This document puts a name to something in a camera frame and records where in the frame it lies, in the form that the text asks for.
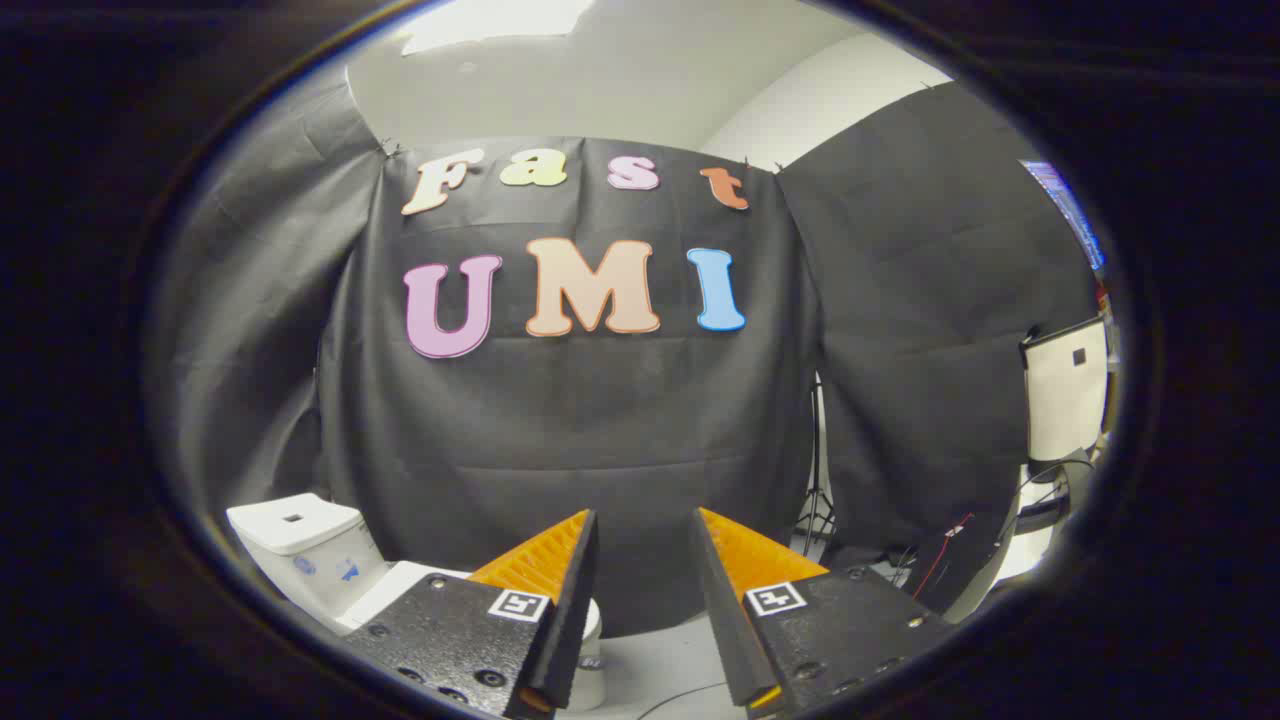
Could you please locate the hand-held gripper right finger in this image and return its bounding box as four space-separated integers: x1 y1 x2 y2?
690 506 959 720

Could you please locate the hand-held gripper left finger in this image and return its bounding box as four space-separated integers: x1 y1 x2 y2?
345 508 601 720

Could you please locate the black board with red wire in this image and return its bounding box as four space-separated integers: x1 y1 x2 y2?
898 512 1007 613

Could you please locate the white board with black square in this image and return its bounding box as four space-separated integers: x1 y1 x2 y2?
1020 317 1111 463

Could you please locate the blue lit screen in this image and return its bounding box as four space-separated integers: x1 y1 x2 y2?
1022 158 1107 273

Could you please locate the ceiling light panel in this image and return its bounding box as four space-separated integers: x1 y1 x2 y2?
400 0 597 57

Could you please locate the white toilet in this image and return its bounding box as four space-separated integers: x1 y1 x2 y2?
226 492 607 713

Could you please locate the black backdrop cloth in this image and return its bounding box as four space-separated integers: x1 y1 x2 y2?
318 136 831 641

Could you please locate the black tripod stand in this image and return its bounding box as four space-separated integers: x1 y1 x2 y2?
794 378 837 557

